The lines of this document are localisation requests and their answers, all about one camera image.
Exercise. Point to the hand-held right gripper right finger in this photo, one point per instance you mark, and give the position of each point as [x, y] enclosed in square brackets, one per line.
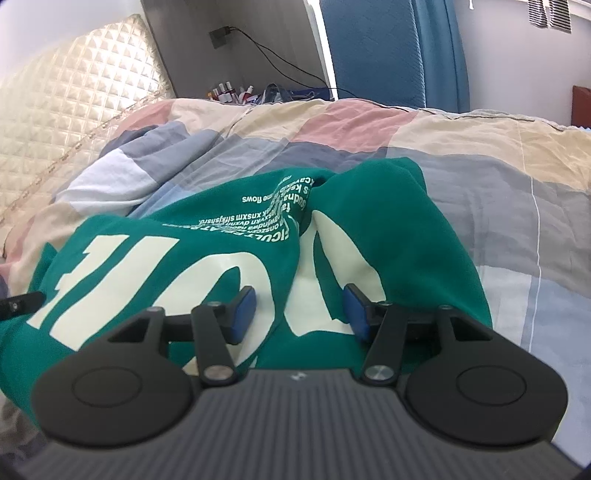
[355, 314]

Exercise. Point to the striped hanging sock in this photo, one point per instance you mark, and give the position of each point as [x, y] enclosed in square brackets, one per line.
[536, 11]
[559, 14]

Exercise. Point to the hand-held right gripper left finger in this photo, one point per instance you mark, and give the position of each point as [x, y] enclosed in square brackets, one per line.
[244, 314]

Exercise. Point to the green printed hoodie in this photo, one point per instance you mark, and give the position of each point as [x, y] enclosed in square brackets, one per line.
[392, 240]

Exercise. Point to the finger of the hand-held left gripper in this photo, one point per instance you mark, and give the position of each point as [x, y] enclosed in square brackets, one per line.
[21, 304]

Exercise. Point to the dark wall socket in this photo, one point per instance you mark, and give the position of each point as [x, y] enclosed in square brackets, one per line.
[219, 37]

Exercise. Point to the blue upholstered panel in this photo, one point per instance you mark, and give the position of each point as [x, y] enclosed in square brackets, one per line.
[369, 46]

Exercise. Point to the blue curtain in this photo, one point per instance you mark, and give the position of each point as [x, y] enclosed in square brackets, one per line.
[438, 50]

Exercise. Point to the blue and white bag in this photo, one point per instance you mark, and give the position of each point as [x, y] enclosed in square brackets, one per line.
[281, 94]

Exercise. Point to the reddish brown furniture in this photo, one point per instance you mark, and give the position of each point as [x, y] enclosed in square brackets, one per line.
[581, 106]

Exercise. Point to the cream quilted headboard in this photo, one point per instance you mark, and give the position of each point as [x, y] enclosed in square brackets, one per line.
[69, 115]

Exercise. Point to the pastel patchwork quilt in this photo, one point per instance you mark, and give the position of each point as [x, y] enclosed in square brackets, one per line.
[461, 184]

